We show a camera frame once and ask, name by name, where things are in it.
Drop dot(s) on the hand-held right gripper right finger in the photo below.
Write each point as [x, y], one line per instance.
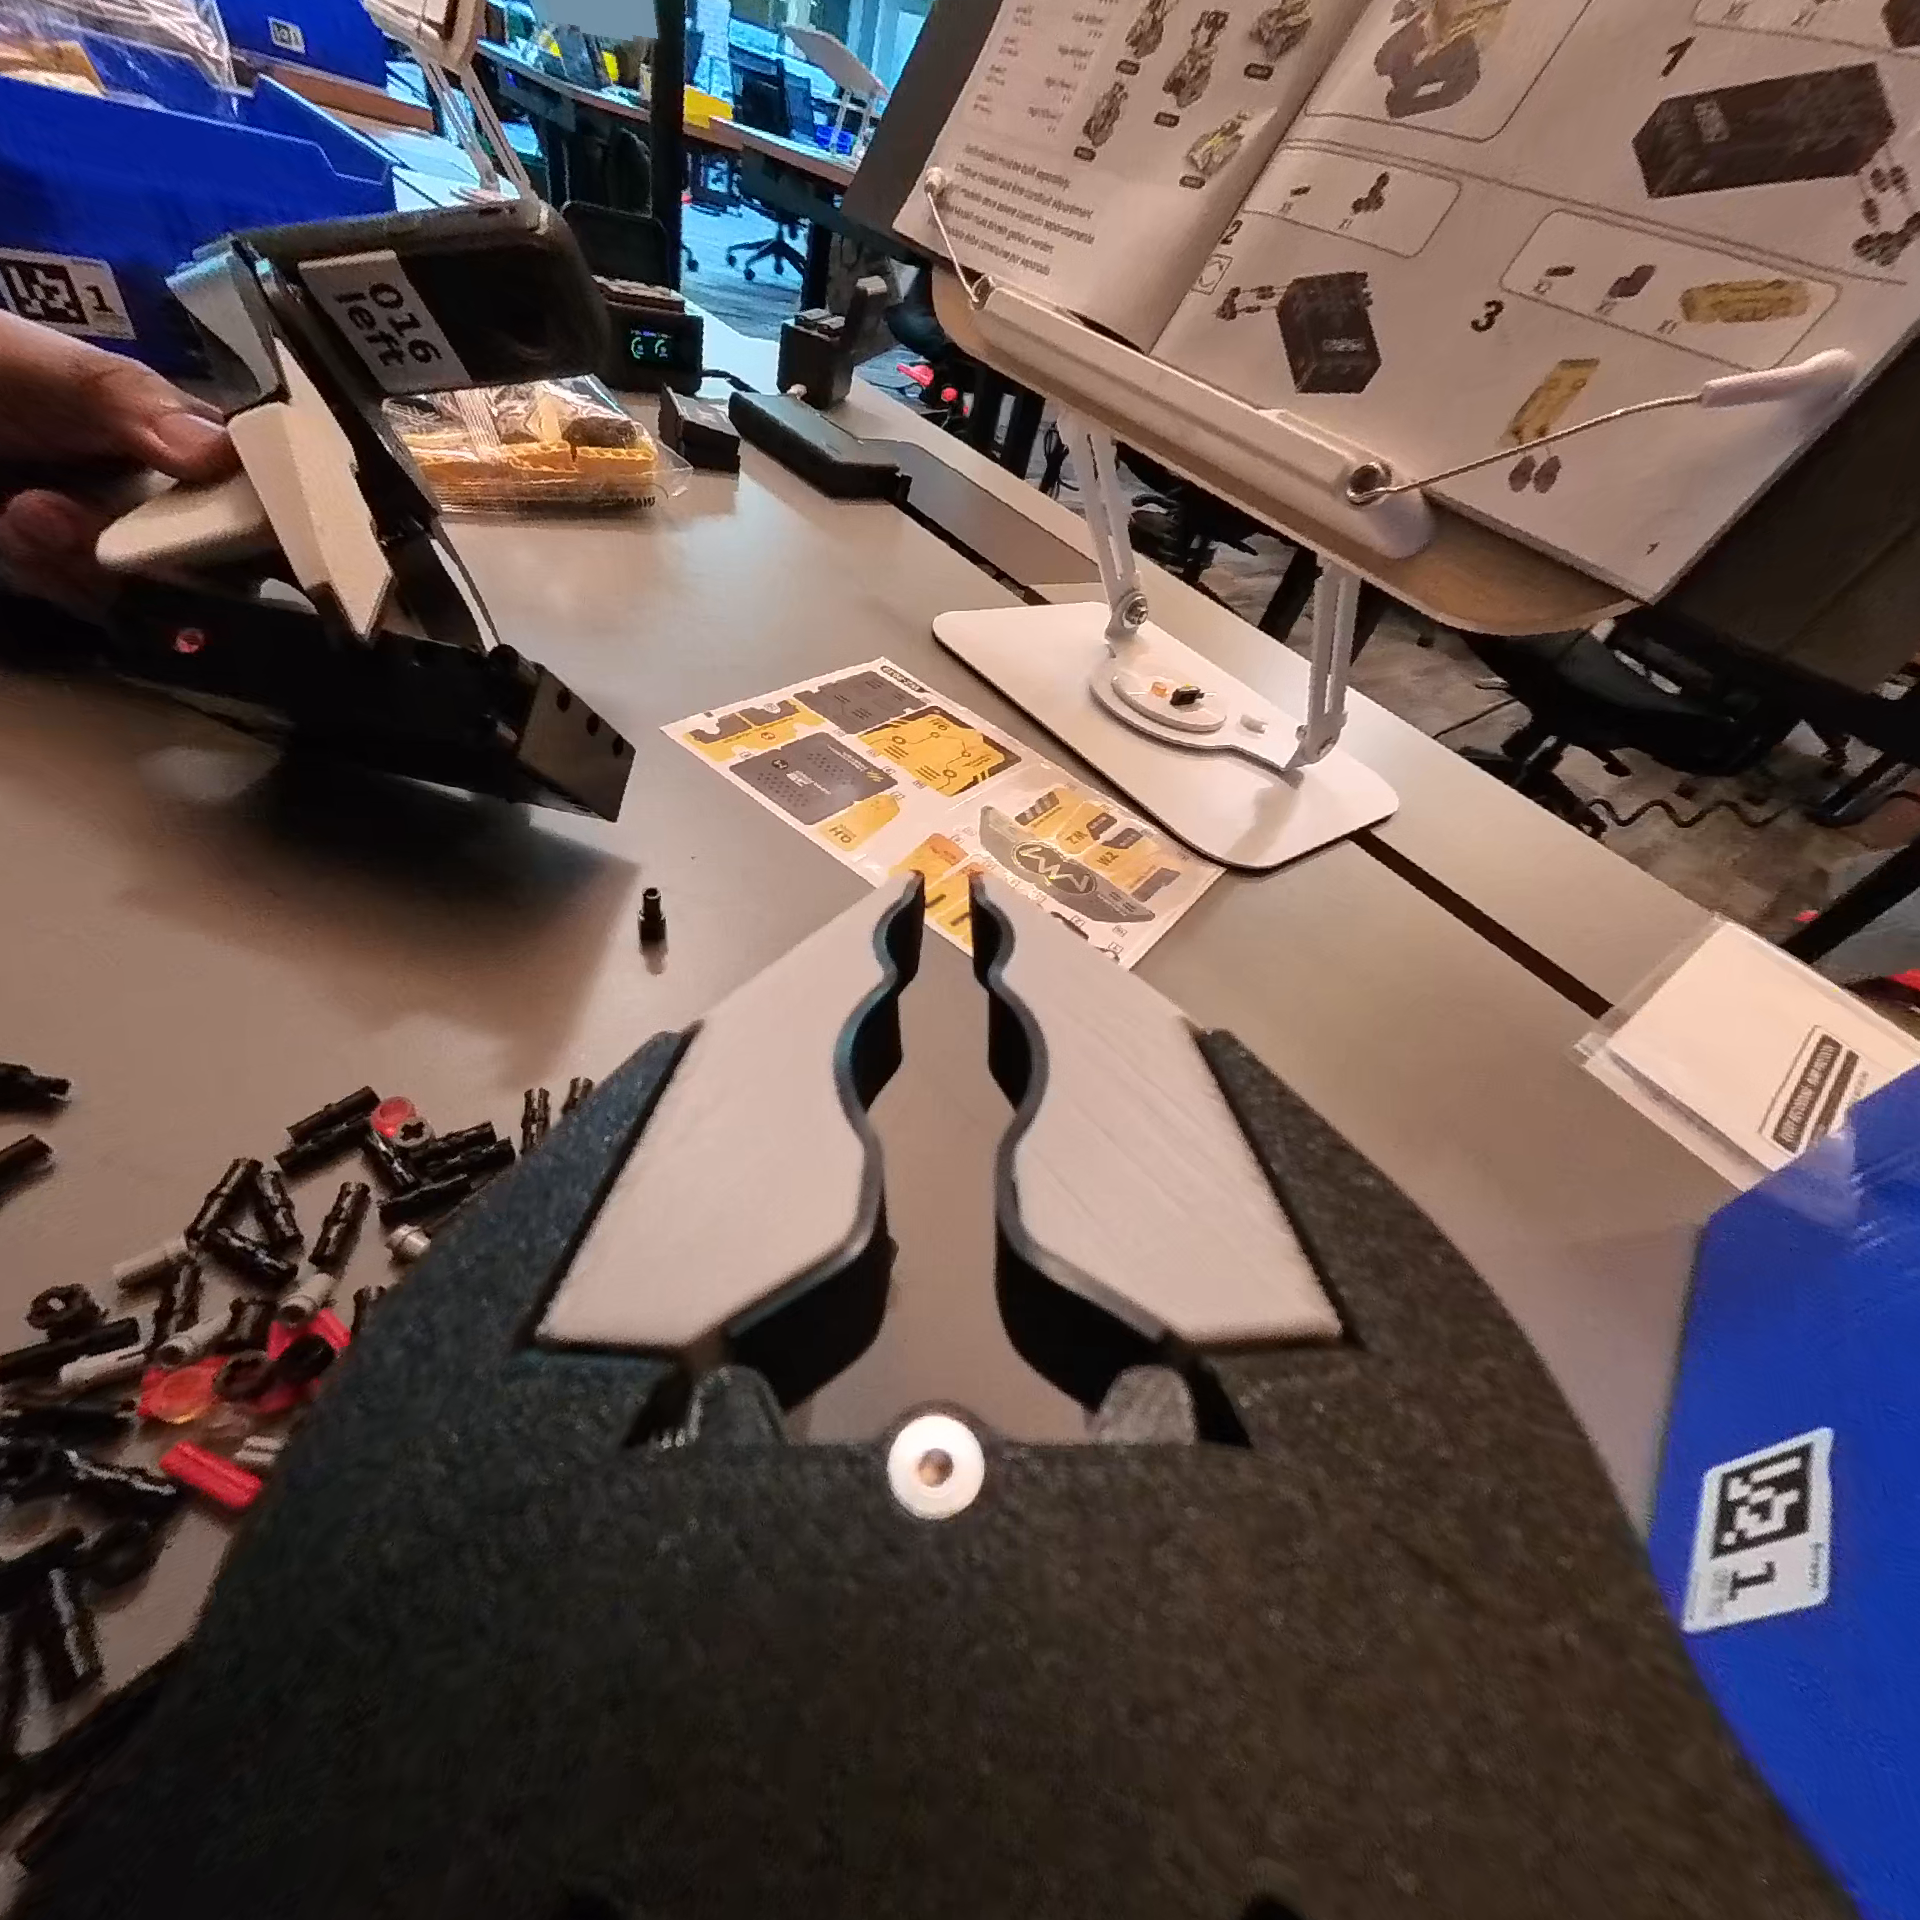
[1156, 1184]

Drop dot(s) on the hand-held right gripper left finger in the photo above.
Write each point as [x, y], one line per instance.
[705, 1184]

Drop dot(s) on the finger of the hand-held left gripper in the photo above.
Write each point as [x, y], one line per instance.
[226, 324]
[316, 495]

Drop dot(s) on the single black connector pin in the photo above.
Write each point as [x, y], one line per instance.
[652, 912]

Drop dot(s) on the black perforated building block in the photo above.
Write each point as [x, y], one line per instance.
[571, 750]

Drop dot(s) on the person's left hand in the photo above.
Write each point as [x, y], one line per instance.
[90, 421]

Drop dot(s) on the clear bag of yellow parts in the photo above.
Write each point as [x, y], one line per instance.
[525, 451]

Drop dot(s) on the blue storage bin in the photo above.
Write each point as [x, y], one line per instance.
[150, 182]
[301, 44]
[1799, 1320]

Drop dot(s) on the black power station with display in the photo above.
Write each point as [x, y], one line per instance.
[647, 324]

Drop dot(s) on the black pole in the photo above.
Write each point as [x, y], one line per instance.
[668, 135]

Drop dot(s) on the small black box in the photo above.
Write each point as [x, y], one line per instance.
[700, 428]

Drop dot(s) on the black office chair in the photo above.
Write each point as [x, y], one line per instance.
[769, 211]
[1651, 704]

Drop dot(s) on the black adapter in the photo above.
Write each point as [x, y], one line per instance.
[834, 347]

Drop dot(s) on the black power strip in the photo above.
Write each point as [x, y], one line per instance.
[826, 443]

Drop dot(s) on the yellow grey sticker sheet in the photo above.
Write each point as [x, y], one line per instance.
[841, 764]

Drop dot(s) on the pile of black red pins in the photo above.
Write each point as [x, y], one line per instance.
[247, 1224]

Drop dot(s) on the white book stand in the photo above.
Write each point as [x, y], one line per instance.
[1051, 661]

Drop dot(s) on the open instruction booklet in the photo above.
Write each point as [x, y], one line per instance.
[1500, 224]

